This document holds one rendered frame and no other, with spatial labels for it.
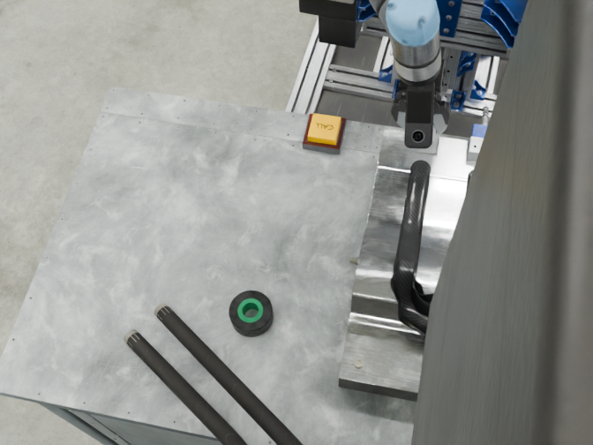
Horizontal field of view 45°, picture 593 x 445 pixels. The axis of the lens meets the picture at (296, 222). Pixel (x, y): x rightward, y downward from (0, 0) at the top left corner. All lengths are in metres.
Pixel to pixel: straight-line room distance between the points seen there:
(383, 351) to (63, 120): 1.75
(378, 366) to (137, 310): 0.47
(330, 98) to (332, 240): 0.99
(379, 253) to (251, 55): 1.59
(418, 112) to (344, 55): 1.24
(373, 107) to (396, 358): 1.20
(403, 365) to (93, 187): 0.74
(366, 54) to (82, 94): 1.04
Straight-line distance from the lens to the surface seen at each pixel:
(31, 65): 2.93
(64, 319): 1.45
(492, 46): 1.84
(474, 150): 1.41
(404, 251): 1.30
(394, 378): 1.27
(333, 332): 1.35
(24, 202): 2.59
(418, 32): 1.09
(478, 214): 0.17
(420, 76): 1.19
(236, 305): 1.34
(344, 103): 2.33
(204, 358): 1.29
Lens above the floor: 2.08
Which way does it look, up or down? 63 degrees down
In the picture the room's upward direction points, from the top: 6 degrees counter-clockwise
